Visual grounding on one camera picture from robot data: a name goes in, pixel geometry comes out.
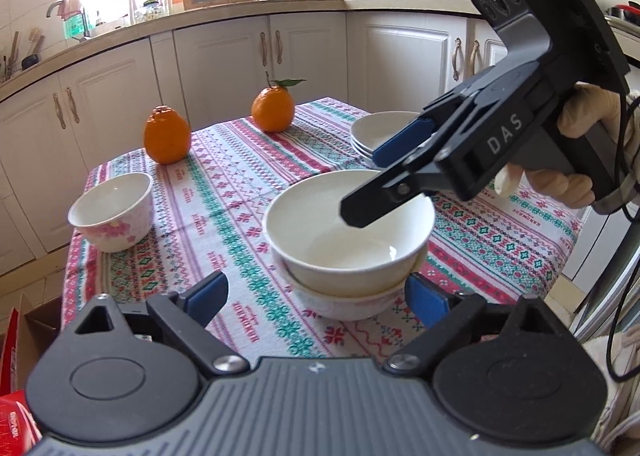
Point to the metal faucet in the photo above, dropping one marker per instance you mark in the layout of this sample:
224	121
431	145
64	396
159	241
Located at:
62	9

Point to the white kitchen cabinets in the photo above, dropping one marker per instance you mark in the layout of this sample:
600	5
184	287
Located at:
220	66

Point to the bumpy orange without leaf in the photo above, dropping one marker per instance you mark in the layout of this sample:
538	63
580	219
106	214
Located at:
167	136

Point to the orange with green leaf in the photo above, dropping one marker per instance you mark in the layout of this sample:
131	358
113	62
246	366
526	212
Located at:
272	109

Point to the person's right hand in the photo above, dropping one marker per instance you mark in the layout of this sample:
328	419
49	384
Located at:
592	109

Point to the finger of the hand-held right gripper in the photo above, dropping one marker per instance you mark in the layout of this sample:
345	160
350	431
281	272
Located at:
380	201
400	144

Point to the cardboard box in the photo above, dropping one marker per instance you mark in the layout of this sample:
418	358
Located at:
30	336

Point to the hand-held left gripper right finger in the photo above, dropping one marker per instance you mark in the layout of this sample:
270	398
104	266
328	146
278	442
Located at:
427	298

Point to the patterned red green tablecloth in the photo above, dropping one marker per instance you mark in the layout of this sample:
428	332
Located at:
225	186

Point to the white bowl with floral print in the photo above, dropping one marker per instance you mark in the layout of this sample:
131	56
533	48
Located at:
310	246
112	216
350	308

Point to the kitchen utensil set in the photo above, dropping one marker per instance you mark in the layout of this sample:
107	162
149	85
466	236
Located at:
27	51

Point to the white kitchen countertop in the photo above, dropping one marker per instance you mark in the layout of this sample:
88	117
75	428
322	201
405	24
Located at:
400	4

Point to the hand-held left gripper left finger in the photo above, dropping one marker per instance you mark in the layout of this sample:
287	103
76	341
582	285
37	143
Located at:
206	297

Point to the red packet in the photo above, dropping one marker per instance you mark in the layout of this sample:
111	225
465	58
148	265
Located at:
15	428

